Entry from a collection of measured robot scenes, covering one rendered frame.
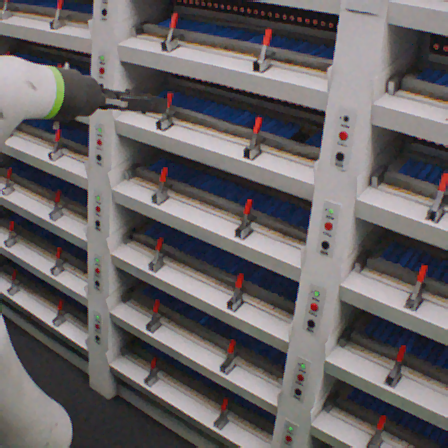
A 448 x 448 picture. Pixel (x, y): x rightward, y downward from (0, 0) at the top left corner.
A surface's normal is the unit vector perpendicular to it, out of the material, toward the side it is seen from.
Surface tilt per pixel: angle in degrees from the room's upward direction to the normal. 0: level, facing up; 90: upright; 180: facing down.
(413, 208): 18
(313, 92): 108
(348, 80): 90
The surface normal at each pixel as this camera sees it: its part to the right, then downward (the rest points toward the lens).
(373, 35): -0.62, 0.26
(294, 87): -0.62, 0.53
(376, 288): -0.10, -0.79
